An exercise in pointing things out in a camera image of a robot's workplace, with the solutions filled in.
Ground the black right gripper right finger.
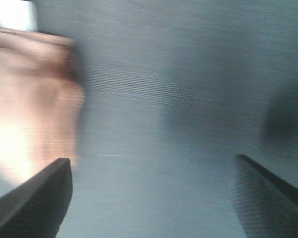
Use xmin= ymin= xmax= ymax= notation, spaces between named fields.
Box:
xmin=231 ymin=154 xmax=298 ymax=238

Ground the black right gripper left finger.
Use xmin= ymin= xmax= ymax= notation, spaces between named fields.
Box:
xmin=0 ymin=158 xmax=73 ymax=238

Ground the brown towel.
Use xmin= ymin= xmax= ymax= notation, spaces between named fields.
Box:
xmin=0 ymin=1 xmax=86 ymax=191

